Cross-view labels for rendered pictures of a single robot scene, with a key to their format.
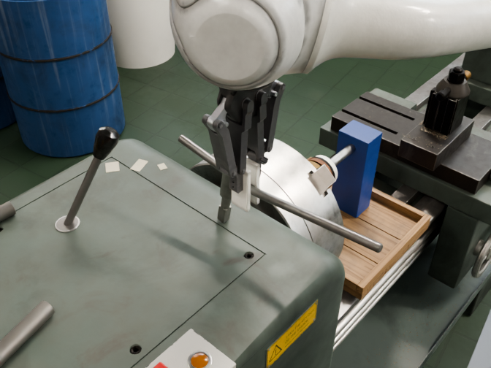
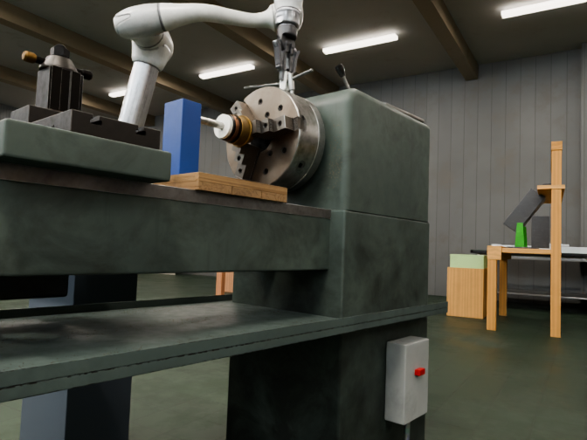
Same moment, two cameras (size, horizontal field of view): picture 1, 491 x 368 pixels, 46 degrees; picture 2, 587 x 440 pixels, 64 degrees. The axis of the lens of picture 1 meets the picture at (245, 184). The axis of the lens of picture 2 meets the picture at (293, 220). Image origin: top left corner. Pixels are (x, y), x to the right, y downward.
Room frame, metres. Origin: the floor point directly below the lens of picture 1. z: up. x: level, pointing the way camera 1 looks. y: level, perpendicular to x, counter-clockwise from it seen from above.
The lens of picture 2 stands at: (2.32, 0.01, 0.75)
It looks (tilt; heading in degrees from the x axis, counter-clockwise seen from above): 3 degrees up; 179
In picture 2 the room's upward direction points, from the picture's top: 2 degrees clockwise
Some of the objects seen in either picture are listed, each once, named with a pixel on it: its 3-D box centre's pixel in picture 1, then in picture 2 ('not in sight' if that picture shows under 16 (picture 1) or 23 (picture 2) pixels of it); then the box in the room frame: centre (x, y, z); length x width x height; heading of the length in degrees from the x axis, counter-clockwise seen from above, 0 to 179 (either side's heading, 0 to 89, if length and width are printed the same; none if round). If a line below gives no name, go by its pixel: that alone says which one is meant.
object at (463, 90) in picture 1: (454, 85); (58, 65); (1.25, -0.51, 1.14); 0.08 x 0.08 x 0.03
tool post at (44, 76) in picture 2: (445, 108); (60, 94); (1.25, -0.50, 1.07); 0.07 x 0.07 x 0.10; 48
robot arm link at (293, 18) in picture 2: not in sight; (287, 20); (0.62, 0.00, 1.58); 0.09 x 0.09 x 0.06
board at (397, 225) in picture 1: (332, 220); (200, 191); (1.04, -0.21, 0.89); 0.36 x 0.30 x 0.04; 48
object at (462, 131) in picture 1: (436, 136); (67, 129); (1.23, -0.49, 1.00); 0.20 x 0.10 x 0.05; 138
